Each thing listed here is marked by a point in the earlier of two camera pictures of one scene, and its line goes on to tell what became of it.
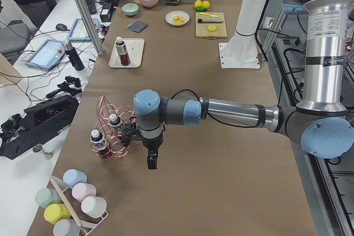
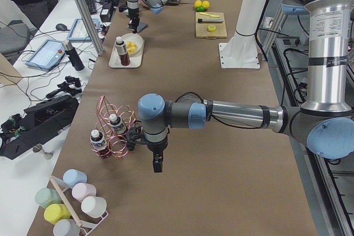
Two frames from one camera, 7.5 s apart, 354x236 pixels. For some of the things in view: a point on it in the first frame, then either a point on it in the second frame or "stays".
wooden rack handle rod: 77,221 stays
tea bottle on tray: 121,51 stays
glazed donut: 178,19 to 131,47
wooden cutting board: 201,29 stays
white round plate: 170,15 to 134,43
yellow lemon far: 206,4 stays
